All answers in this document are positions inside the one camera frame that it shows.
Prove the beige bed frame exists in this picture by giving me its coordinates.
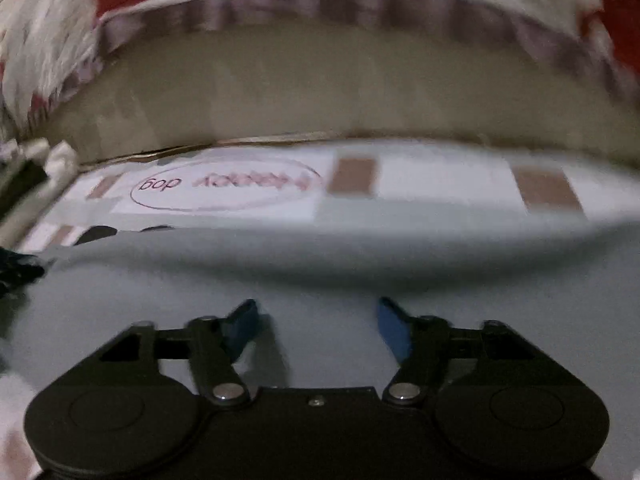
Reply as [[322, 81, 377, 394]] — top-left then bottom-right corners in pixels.
[[40, 22, 639, 165]]

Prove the checkered fabric storage box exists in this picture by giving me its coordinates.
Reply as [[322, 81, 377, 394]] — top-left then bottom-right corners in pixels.
[[1, 142, 639, 479]]

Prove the white quilt with red bears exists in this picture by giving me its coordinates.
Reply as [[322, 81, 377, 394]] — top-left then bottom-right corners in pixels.
[[1, 0, 639, 136]]

